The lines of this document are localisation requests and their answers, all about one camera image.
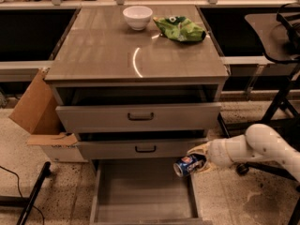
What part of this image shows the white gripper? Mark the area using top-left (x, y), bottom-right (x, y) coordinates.
top-left (187, 139), bottom-right (233, 173)

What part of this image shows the blue pepsi can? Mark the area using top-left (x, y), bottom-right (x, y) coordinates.
top-left (173, 154), bottom-right (206, 177)

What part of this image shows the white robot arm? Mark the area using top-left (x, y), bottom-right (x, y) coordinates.
top-left (187, 124), bottom-right (300, 182)

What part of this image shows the top grey drawer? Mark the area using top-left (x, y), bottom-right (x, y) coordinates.
top-left (56, 103), bottom-right (220, 133)

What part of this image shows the grey drawer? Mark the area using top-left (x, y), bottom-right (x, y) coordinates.
top-left (77, 138), bottom-right (207, 159)
top-left (56, 103), bottom-right (220, 133)
top-left (90, 157), bottom-right (213, 225)

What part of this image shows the bottom grey drawer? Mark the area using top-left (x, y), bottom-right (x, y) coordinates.
top-left (90, 157), bottom-right (213, 225)

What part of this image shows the middle grey drawer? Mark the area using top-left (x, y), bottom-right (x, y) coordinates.
top-left (77, 138), bottom-right (207, 159)

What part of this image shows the grey drawer cabinet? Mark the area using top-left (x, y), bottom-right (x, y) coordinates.
top-left (44, 4), bottom-right (231, 171)

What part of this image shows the black table leg right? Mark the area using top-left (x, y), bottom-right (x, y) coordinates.
top-left (217, 113), bottom-right (231, 138)

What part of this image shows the black table leg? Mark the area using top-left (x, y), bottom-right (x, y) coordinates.
top-left (0, 161), bottom-right (51, 225)
top-left (217, 113), bottom-right (231, 138)

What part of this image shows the black office chair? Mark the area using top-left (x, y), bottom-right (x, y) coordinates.
top-left (236, 124), bottom-right (300, 182)

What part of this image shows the green chip bag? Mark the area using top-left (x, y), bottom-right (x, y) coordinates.
top-left (153, 16), bottom-right (206, 42)

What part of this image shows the white ceramic bowl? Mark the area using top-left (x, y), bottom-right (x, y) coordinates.
top-left (123, 6), bottom-right (153, 31)

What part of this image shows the brown cardboard box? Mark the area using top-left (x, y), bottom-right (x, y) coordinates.
top-left (9, 69), bottom-right (85, 162)

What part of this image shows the black table leg left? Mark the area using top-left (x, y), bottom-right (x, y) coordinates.
top-left (0, 161), bottom-right (51, 225)

